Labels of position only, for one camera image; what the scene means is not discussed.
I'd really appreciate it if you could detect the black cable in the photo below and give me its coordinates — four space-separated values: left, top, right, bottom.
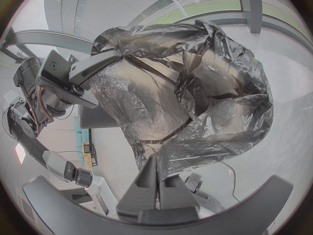
220 162 241 203

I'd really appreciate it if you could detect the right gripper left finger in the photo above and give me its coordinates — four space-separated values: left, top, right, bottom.
116 154 157 217

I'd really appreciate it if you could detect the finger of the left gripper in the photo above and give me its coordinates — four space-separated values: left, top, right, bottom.
69 51 122 91

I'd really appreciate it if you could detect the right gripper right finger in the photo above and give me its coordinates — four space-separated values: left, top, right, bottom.
156 174 201 215

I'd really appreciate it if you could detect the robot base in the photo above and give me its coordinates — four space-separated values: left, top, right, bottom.
72 173 226 216

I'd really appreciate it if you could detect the black plastic bag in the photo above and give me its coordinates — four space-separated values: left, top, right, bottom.
88 19 274 178

